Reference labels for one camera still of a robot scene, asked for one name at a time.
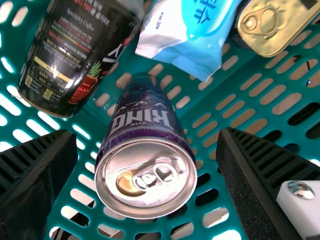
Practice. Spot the purple can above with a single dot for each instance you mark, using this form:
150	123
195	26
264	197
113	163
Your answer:
145	120

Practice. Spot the teal shopping basket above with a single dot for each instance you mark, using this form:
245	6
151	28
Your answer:
91	116

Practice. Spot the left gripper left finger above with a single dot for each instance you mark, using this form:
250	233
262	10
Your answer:
32	175

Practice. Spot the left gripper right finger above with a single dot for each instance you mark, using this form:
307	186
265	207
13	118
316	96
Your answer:
255	180

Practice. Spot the dark coffee bottle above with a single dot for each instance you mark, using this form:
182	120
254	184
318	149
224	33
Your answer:
62	50

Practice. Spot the white and blue tissue packet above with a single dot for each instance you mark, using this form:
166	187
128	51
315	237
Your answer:
187	45

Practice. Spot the rectangular tin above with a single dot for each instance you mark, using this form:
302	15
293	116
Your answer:
270	32

